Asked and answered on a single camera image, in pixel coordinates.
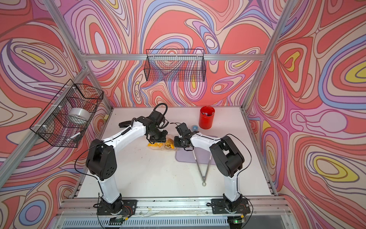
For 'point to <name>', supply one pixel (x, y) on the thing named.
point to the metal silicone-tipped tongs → (203, 178)
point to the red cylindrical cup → (206, 117)
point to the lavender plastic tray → (203, 157)
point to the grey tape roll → (81, 112)
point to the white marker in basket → (75, 135)
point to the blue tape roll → (194, 127)
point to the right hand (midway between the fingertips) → (177, 146)
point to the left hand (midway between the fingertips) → (168, 141)
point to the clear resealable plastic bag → (167, 145)
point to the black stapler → (124, 124)
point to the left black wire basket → (64, 121)
